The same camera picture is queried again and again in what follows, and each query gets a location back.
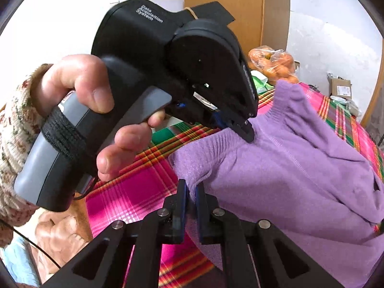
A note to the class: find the pink plaid bed cloth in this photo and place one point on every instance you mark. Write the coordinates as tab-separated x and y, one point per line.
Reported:
144	185

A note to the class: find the purple fleece garment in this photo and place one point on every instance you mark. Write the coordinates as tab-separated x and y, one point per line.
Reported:
298	174

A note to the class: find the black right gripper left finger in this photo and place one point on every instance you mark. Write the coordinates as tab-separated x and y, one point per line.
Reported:
241	126

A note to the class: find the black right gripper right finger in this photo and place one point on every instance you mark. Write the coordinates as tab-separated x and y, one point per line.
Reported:
255	254

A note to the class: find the floral knit sleeve forearm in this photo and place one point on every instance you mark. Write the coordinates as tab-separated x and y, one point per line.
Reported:
20	126

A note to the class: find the bag of oranges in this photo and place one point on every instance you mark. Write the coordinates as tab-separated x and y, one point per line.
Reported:
274	64

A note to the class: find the brown plush blanket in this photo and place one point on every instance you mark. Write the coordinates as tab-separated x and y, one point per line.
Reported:
60	237

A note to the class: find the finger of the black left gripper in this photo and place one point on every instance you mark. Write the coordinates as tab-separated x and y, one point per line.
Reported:
128	255

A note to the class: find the cardboard box with label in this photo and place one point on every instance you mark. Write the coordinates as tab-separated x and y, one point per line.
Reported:
339	87

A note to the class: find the brown wooden wardrobe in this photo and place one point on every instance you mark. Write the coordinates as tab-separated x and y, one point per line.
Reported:
257	22

